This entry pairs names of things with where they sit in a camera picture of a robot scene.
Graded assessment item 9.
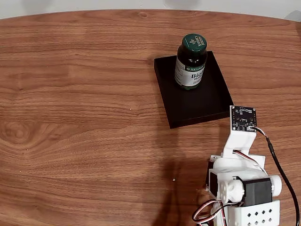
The dark green pill bottle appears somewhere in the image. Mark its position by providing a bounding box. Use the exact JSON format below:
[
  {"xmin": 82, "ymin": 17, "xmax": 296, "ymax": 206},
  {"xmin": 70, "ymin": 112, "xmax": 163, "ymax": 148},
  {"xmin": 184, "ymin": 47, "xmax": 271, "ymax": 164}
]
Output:
[{"xmin": 174, "ymin": 33, "xmax": 208, "ymax": 91}]

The shallow black box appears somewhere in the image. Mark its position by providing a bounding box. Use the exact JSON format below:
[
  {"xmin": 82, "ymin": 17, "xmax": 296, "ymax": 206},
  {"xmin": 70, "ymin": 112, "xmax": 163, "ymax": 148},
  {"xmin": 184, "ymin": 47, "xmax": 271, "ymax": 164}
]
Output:
[{"xmin": 154, "ymin": 50, "xmax": 235, "ymax": 129}]

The black camera cable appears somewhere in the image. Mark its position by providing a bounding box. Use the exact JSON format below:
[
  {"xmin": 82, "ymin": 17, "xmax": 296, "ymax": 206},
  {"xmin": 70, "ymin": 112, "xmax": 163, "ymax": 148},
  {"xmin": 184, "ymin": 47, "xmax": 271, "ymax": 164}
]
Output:
[{"xmin": 249, "ymin": 126, "xmax": 301, "ymax": 226}]

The wrist camera board with mount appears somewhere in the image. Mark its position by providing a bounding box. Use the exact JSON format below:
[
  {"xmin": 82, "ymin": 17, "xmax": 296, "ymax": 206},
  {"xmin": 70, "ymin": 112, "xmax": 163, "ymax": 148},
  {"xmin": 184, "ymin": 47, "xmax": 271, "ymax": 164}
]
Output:
[{"xmin": 222, "ymin": 105, "xmax": 258, "ymax": 159}]

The red white black servo wire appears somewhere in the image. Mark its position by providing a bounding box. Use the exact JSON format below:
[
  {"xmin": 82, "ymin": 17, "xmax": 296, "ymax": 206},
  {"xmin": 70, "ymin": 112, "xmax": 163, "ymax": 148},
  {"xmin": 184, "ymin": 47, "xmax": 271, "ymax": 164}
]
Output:
[{"xmin": 191, "ymin": 199, "xmax": 227, "ymax": 223}]

